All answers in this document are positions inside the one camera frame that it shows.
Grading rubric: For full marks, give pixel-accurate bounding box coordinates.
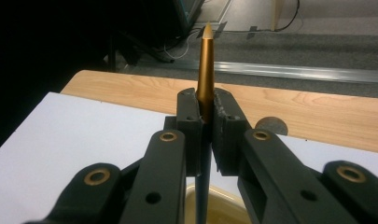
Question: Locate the beige square pen holder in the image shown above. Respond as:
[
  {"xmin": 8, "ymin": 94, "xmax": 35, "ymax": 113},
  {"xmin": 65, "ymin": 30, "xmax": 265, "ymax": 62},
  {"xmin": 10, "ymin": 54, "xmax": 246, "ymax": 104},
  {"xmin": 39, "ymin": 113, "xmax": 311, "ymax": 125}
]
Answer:
[{"xmin": 184, "ymin": 182, "xmax": 254, "ymax": 224}]

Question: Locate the black cabinet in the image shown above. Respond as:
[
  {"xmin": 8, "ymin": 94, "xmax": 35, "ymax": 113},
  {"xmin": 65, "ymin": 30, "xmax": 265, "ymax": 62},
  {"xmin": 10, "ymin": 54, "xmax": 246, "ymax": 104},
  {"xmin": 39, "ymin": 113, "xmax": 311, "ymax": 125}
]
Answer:
[{"xmin": 172, "ymin": 0, "xmax": 207, "ymax": 36}]

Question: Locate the white table mat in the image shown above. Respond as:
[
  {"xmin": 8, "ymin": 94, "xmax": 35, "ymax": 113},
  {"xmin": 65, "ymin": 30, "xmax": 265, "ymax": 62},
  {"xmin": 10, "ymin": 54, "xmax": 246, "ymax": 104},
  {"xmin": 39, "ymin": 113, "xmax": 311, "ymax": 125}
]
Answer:
[{"xmin": 0, "ymin": 91, "xmax": 378, "ymax": 224}]

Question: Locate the black hanging cable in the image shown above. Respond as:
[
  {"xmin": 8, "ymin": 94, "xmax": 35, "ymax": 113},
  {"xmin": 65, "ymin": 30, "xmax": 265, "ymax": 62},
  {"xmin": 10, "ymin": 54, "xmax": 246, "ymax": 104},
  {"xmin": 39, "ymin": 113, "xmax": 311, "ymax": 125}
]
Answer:
[{"xmin": 274, "ymin": 0, "xmax": 301, "ymax": 33}]

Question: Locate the white floor cable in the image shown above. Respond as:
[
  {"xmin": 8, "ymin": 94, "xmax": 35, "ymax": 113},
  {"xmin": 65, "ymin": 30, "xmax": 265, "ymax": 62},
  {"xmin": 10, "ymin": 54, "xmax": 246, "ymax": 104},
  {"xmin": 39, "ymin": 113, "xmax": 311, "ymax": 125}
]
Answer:
[{"xmin": 162, "ymin": 28, "xmax": 204, "ymax": 61}]

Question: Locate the metal floor rail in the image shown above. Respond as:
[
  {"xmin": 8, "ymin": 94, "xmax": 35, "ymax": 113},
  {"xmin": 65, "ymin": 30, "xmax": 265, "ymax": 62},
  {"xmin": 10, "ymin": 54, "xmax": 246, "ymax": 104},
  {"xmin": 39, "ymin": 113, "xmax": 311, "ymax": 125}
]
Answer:
[{"xmin": 172, "ymin": 59, "xmax": 378, "ymax": 84}]

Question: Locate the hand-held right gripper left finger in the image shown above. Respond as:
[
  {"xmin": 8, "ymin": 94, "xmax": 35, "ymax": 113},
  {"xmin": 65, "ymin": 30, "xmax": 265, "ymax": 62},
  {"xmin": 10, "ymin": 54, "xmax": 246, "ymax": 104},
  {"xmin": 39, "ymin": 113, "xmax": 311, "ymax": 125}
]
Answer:
[{"xmin": 119, "ymin": 87, "xmax": 205, "ymax": 224}]

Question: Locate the grey round table grommet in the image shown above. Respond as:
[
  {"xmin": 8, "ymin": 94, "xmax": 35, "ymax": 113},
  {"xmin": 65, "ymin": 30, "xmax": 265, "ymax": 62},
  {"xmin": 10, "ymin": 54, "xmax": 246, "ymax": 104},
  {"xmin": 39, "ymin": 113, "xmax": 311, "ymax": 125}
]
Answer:
[{"xmin": 255, "ymin": 116, "xmax": 289, "ymax": 136}]

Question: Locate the dark blue pen gold tip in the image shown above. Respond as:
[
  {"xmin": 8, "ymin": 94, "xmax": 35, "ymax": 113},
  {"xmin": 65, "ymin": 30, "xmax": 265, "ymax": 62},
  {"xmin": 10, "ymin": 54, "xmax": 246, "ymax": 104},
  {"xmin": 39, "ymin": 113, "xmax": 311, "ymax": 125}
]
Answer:
[{"xmin": 194, "ymin": 21, "xmax": 217, "ymax": 224}]

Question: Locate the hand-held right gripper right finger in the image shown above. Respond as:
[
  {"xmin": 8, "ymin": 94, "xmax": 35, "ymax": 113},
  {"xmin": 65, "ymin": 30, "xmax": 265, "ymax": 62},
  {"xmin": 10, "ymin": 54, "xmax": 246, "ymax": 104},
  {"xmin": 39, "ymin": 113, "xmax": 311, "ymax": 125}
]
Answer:
[{"xmin": 212, "ymin": 88, "xmax": 358, "ymax": 224}]

